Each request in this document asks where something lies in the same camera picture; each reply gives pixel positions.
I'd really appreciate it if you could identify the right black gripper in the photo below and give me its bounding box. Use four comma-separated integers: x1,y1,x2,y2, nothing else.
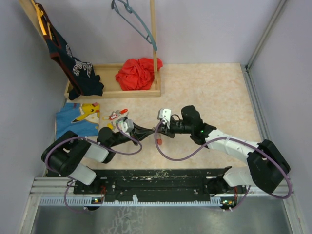
155,117,194,138

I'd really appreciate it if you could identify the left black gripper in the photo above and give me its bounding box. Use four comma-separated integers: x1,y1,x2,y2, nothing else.
110,122,155,148

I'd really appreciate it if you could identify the yellow tag key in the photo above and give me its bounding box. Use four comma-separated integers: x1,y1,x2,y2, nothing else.
107,122,115,130

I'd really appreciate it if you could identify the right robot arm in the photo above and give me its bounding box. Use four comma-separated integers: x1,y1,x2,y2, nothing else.
155,105,291,195

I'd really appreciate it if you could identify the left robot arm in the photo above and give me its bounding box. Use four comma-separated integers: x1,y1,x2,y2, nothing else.
41,119,154,194

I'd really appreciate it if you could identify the red crumpled cloth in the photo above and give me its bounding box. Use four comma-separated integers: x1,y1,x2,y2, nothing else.
115,58,155,91

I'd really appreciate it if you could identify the blue pikachu shirt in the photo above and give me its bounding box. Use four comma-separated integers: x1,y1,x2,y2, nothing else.
56,102,100,139

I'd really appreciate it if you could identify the dark navy jersey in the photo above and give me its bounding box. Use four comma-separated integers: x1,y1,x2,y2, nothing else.
40,4,104,100

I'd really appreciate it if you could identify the teal clothes hanger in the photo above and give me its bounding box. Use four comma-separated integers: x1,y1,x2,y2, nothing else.
111,0,158,51

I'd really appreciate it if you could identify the yellow clothes hanger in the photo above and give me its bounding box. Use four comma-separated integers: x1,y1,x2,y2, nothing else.
31,0,52,40

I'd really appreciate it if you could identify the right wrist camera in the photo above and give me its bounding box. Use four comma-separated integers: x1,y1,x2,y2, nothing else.
157,109,172,128

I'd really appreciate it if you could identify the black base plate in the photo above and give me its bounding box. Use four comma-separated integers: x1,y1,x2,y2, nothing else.
73,167,247,203

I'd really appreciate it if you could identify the aluminium frame rail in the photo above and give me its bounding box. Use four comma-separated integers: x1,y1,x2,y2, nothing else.
250,0,312,234

